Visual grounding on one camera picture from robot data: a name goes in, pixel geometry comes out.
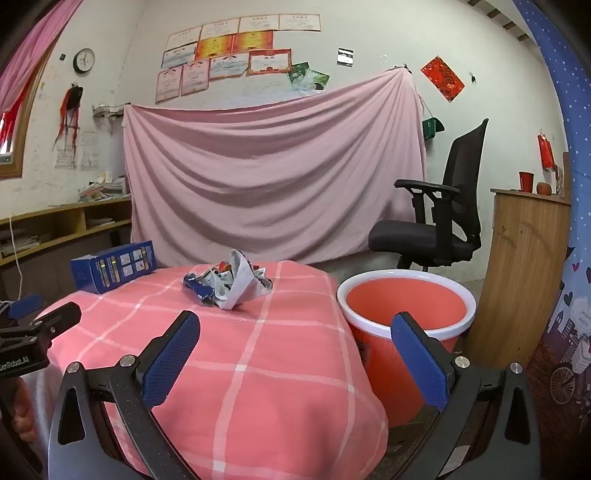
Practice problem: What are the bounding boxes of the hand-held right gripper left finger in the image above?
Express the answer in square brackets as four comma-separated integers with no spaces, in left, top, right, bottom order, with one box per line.
[47,310,201,480]

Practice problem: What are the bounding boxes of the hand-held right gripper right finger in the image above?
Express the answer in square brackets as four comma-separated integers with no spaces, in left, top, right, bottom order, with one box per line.
[390,311,542,480]

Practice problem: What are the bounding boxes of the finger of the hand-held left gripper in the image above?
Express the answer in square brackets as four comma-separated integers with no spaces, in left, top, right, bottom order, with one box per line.
[0,293,43,324]
[28,302,83,344]

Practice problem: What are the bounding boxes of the red plastic bucket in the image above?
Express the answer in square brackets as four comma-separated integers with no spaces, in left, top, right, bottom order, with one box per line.
[336,270,476,428]

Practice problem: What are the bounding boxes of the person's left hand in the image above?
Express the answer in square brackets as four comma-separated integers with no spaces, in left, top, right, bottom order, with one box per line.
[11,406,38,441]

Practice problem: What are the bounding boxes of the crumpled blue wrapper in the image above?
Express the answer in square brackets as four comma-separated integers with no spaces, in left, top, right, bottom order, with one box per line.
[182,272,218,305]

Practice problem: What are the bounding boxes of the blue printed box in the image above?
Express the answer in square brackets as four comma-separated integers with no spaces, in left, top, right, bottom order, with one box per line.
[70,240,158,295]

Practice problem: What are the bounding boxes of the crumpled colourful wrapper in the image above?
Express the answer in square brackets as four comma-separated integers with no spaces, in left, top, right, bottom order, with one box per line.
[203,261,236,287]

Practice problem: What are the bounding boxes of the crumpled white paper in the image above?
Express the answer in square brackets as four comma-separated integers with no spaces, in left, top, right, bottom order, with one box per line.
[217,249,273,311]

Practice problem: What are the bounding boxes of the pink checked blanket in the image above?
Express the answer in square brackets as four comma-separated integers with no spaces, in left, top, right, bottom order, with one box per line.
[34,261,389,480]

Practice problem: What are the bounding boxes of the wooden shelf unit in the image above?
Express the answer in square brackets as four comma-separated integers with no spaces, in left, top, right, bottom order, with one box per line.
[0,198,133,278]

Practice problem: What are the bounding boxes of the stack of books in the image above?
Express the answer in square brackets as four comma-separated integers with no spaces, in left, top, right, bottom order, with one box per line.
[78,171,130,203]

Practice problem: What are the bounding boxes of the wooden cabinet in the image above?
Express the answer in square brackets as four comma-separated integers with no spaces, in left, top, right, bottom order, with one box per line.
[464,187,572,370]

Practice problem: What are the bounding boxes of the red tassel ornament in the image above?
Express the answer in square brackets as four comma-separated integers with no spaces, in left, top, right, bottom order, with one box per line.
[53,83,85,148]

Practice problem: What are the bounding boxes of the black office chair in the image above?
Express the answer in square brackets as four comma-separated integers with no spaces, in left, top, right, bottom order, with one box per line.
[368,119,489,273]

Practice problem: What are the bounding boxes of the pink hanging sheet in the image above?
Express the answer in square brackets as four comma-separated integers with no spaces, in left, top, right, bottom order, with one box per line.
[122,67,428,266]

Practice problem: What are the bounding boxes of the red hanging ornament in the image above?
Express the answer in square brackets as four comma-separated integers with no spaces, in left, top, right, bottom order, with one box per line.
[537,133,556,171]

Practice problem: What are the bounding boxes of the pink curtain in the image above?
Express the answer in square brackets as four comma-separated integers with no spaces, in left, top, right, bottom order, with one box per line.
[0,0,84,114]

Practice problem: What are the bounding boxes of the green nature picture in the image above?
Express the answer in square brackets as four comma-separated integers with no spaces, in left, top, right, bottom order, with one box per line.
[287,62,309,90]
[302,69,330,93]

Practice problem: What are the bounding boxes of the blue dotted curtain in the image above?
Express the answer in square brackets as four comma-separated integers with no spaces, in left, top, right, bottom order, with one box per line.
[512,0,591,480]

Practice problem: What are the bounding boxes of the white cable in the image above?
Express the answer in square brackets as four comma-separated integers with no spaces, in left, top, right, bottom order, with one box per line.
[9,217,24,301]

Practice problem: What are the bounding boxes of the wooden window frame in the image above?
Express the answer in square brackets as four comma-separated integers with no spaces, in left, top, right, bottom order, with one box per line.
[0,46,51,181]

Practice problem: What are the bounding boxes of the white wall paper sheet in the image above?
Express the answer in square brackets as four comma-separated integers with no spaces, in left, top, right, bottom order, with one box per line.
[79,131,100,169]
[55,138,79,169]

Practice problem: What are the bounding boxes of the white wall rack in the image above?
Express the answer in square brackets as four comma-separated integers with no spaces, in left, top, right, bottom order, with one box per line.
[92,104,125,123]

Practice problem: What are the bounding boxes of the round wall clock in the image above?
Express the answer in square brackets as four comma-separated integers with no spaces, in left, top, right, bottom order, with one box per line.
[74,48,96,75]

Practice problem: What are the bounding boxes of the red diamond wall poster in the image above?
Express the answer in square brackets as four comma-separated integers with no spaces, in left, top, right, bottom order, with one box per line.
[420,55,465,103]

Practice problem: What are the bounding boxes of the group of wall certificates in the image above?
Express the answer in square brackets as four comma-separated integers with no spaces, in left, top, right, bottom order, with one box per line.
[154,13,322,104]

